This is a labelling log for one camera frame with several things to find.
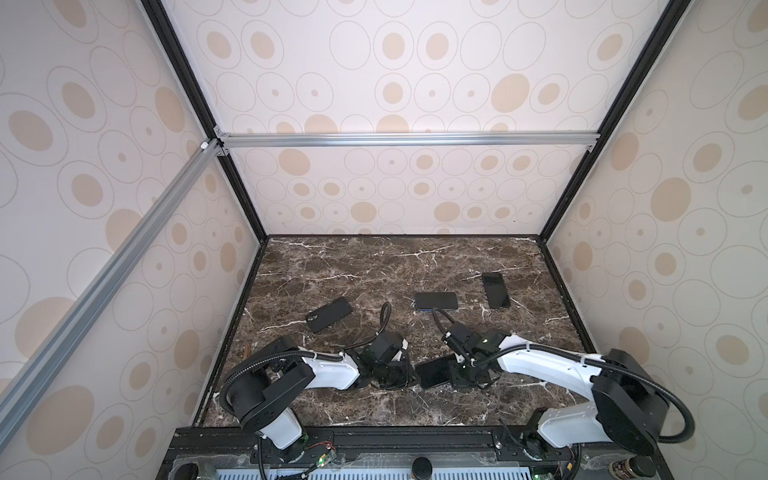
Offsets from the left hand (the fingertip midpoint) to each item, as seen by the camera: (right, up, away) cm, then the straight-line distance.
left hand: (426, 383), depth 81 cm
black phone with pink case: (+1, +6, -7) cm, 9 cm away
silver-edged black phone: (+28, +23, +24) cm, 43 cm away
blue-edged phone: (+3, +20, +19) cm, 28 cm away
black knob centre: (-3, -10, -19) cm, 21 cm away
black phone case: (-30, +16, +17) cm, 38 cm away
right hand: (+9, -1, +2) cm, 9 cm away
